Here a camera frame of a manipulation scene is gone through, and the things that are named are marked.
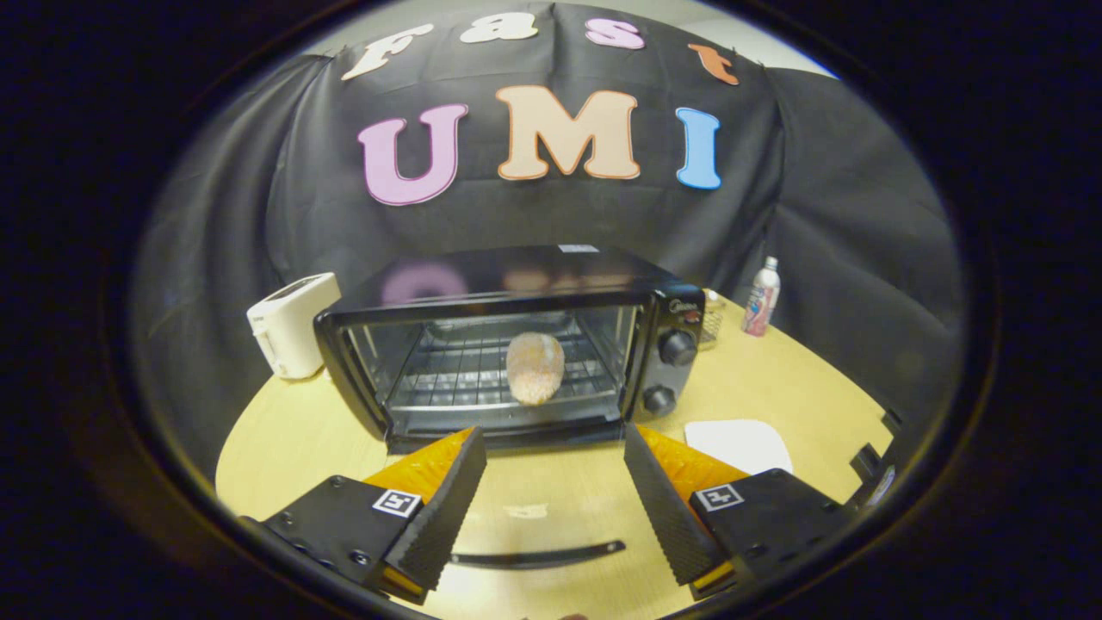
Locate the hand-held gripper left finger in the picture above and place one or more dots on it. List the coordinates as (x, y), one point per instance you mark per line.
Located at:
(441, 508)

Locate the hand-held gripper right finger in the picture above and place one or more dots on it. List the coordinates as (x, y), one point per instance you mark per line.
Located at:
(665, 508)

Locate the round bread roll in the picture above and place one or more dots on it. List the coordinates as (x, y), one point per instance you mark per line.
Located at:
(535, 368)

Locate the black toaster oven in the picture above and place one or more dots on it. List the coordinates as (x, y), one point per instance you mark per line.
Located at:
(671, 319)

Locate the white bread toaster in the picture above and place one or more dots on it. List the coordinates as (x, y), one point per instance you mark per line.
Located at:
(288, 331)

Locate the white plate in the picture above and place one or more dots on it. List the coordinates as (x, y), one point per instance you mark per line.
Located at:
(736, 443)

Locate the small glass jar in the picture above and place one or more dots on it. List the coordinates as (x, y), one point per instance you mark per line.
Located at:
(711, 323)

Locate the pink label drink bottle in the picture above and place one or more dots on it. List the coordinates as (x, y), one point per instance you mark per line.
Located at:
(761, 301)

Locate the black backdrop cloth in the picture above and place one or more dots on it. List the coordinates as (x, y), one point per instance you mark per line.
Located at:
(844, 189)

